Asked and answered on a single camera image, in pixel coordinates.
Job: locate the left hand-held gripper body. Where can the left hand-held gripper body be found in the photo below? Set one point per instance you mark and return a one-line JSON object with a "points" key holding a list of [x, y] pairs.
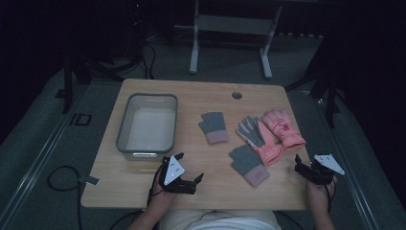
{"points": [[174, 171]]}

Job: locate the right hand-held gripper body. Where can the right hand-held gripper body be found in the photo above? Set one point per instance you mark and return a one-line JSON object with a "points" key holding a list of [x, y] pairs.
{"points": [[320, 169]]}

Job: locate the white desk frame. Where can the white desk frame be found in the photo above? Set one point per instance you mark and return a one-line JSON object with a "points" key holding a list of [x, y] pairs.
{"points": [[234, 25]]}

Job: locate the grey knit glove pink cuff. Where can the grey knit glove pink cuff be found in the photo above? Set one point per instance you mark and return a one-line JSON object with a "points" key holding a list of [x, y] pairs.
{"points": [[247, 163], [213, 126]]}

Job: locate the person's left hand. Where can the person's left hand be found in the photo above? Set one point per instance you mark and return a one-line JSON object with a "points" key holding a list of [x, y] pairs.
{"points": [[161, 196]]}

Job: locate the grey table edge bracket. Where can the grey table edge bracket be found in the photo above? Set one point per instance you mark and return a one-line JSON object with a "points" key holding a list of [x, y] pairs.
{"points": [[89, 180]]}

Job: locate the person's right hand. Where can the person's right hand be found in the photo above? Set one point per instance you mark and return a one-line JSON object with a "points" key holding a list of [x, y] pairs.
{"points": [[320, 195]]}

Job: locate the person's white clothing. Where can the person's white clothing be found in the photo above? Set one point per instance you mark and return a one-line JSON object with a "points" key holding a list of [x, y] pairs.
{"points": [[220, 220]]}

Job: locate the grey plastic bin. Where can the grey plastic bin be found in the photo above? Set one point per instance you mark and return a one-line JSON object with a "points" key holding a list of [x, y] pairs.
{"points": [[148, 127]]}

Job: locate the black rectangular floor frame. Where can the black rectangular floor frame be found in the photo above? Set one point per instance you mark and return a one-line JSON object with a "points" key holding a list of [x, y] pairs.
{"points": [[81, 119]]}

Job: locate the metal floor rail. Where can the metal floor rail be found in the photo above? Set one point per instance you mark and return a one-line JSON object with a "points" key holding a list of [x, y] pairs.
{"points": [[348, 166], [35, 166]]}

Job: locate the pink ski glove red print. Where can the pink ski glove red print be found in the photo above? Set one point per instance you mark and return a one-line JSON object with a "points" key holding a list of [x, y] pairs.
{"points": [[282, 127]]}

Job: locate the pink ski glove grey palm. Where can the pink ski glove grey palm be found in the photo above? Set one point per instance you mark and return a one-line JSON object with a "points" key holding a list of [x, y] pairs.
{"points": [[258, 139]]}

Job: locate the black stand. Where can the black stand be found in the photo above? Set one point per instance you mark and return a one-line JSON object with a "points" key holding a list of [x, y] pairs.
{"points": [[330, 92], [67, 86]]}

